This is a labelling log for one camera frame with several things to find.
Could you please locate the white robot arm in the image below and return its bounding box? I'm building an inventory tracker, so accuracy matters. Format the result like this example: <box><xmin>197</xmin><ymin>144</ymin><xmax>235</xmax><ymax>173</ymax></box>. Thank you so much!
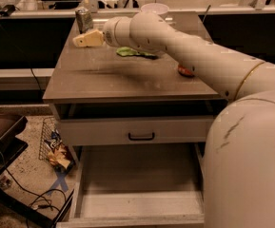
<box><xmin>103</xmin><ymin>12</ymin><xmax>275</xmax><ymax>228</ymax></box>

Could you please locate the silver redbull can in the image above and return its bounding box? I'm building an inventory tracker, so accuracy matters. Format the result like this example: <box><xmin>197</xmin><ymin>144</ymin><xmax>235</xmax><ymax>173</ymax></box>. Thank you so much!
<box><xmin>75</xmin><ymin>7</ymin><xmax>93</xmax><ymax>33</ymax></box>

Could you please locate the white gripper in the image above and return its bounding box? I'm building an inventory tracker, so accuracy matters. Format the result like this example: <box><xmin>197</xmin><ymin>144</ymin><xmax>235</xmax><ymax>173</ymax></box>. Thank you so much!
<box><xmin>72</xmin><ymin>16</ymin><xmax>133</xmax><ymax>48</ymax></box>

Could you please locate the orange soda can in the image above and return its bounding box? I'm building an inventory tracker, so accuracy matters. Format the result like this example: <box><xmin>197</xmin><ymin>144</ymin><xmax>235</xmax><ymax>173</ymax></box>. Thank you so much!
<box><xmin>178</xmin><ymin>65</ymin><xmax>194</xmax><ymax>78</ymax></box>

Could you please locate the white bowl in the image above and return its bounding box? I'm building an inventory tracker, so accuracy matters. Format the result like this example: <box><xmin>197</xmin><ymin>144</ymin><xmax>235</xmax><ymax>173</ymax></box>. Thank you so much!
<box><xmin>141</xmin><ymin>3</ymin><xmax>169</xmax><ymax>19</ymax></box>

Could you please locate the black power adapter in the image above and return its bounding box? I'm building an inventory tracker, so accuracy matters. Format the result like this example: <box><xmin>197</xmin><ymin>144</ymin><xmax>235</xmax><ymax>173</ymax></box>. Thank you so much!
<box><xmin>0</xmin><ymin>5</ymin><xmax>16</xmax><ymax>16</ymax></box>

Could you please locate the green chip bag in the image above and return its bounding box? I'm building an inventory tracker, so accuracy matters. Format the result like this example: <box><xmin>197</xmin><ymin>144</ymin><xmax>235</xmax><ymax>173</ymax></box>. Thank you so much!
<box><xmin>116</xmin><ymin>47</ymin><xmax>157</xmax><ymax>60</ymax></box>

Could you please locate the wire basket with snack bags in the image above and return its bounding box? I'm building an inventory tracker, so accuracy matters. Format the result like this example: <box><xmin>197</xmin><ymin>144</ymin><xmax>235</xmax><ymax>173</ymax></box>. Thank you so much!
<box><xmin>39</xmin><ymin>117</ymin><xmax>75</xmax><ymax>172</ymax></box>

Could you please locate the black floor cable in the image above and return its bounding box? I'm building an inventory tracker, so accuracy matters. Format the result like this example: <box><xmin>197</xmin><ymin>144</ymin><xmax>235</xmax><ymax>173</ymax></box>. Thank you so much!
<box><xmin>0</xmin><ymin>149</ymin><xmax>69</xmax><ymax>228</ymax></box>

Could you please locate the upper drawer with black handle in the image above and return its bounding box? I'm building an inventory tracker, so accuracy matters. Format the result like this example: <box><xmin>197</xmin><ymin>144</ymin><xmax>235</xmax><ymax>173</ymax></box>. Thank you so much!
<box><xmin>57</xmin><ymin>116</ymin><xmax>213</xmax><ymax>146</ymax></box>

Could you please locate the open lower drawer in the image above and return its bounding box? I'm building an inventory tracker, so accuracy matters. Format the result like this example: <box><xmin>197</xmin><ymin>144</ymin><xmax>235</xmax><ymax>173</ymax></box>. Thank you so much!
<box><xmin>56</xmin><ymin>143</ymin><xmax>205</xmax><ymax>228</ymax></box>

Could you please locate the grey drawer cabinet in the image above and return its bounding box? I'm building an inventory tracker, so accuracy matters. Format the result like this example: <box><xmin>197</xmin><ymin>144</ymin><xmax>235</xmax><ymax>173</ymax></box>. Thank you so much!
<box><xmin>42</xmin><ymin>11</ymin><xmax>230</xmax><ymax>228</ymax></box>

